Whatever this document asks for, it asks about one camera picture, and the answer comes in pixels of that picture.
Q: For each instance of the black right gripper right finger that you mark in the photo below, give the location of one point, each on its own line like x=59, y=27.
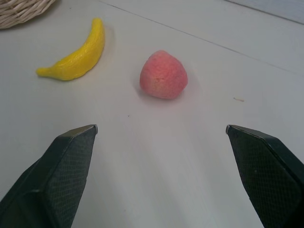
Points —
x=268, y=175

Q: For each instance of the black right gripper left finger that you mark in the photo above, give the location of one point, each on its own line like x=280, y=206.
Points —
x=54, y=180

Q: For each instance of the woven wicker basket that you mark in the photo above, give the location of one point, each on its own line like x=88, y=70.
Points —
x=20, y=12

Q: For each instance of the yellow toy banana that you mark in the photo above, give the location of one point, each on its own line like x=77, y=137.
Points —
x=79, y=60

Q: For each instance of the pink toy peach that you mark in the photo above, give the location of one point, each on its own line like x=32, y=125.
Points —
x=162, y=74

